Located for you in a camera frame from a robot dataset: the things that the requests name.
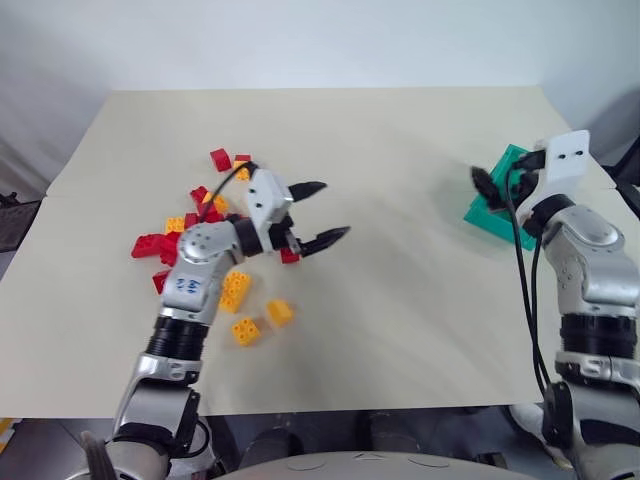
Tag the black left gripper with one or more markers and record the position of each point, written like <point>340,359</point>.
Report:
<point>289,236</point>

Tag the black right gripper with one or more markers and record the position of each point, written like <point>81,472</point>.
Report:
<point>529,160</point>

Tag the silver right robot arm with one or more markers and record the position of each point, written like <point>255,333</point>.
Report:
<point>595,240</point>

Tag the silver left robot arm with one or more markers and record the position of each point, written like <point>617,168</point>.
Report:
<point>192,290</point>

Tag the yellow sloped toy block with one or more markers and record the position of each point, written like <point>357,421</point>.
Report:
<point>280,312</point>

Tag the long yellow toy block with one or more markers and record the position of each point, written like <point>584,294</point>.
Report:
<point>235,292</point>

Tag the long red toy block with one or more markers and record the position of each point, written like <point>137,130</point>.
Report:
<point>146,246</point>

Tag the white robot hip cover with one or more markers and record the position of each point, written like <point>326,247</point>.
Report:
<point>530,422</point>

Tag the silver robot torso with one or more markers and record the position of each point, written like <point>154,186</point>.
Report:
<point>360,467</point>

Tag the black mesh basket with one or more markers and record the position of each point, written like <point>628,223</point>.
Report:
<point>17,225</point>

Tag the yellow object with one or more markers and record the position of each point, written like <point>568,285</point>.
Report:
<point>4,434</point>

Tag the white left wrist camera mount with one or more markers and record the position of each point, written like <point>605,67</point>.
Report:
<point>265,197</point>

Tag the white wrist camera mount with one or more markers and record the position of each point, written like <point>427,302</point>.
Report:
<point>265,197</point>
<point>567,160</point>

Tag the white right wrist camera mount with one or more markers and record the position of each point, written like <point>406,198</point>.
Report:
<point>567,160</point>

